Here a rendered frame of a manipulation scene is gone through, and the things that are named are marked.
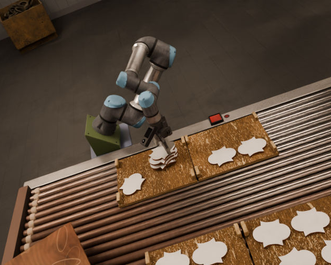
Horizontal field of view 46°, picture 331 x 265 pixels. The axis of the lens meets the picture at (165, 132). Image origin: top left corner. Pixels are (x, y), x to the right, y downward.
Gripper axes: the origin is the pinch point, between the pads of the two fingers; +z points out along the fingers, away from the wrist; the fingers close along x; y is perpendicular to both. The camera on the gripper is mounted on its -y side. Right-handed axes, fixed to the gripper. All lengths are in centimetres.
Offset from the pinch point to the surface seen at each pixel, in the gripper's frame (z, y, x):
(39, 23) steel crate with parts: 62, 95, 537
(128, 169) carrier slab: 5.3, -18.4, 10.9
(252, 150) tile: 4.1, 29.8, -35.2
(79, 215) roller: 7, -54, 8
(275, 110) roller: 7, 62, -21
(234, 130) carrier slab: 5.2, 36.3, -15.9
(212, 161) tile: 4.1, 12.4, -24.4
